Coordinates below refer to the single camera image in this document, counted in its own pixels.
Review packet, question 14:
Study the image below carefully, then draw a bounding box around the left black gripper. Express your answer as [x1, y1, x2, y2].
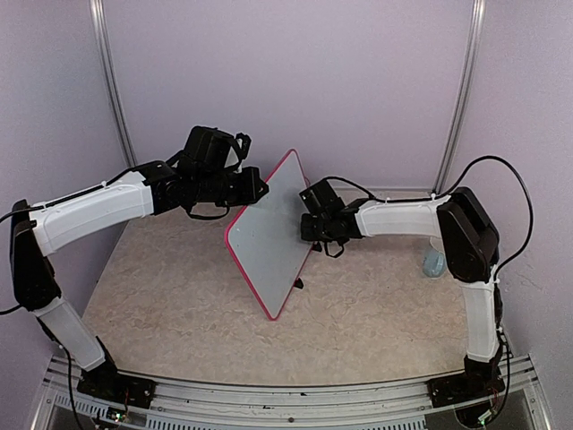
[196, 167, 270, 209]

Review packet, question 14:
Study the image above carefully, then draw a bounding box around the pink framed whiteboard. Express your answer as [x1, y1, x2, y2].
[225, 149, 312, 321]

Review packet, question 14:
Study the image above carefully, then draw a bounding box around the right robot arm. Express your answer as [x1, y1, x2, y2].
[299, 179, 500, 398]

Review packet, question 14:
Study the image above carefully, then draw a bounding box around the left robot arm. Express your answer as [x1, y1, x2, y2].
[5, 126, 269, 399]

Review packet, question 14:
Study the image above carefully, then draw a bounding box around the light blue mug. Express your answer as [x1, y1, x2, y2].
[423, 247, 447, 279]

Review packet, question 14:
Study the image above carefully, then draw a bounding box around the whiteboard wire stand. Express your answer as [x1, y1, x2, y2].
[294, 242, 322, 289]

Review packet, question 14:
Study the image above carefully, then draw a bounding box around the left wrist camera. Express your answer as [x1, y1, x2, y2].
[225, 133, 252, 171]

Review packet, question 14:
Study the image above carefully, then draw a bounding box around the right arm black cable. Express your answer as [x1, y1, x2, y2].
[326, 155, 536, 274]

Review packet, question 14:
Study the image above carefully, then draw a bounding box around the front aluminium rail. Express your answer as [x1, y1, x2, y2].
[30, 356, 552, 430]

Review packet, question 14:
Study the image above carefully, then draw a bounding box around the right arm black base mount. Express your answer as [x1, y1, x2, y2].
[427, 357, 505, 408]

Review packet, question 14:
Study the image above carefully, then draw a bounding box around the left aluminium frame post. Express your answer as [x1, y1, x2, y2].
[90, 0, 138, 167]

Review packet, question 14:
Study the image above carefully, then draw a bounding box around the aluminium frame post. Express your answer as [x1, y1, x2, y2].
[432, 0, 486, 193]
[90, 0, 138, 167]

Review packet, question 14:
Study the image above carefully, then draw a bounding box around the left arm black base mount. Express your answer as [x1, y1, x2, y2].
[77, 361, 156, 409]

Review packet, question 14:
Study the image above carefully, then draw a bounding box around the right aluminium frame post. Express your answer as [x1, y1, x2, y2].
[432, 0, 486, 193]

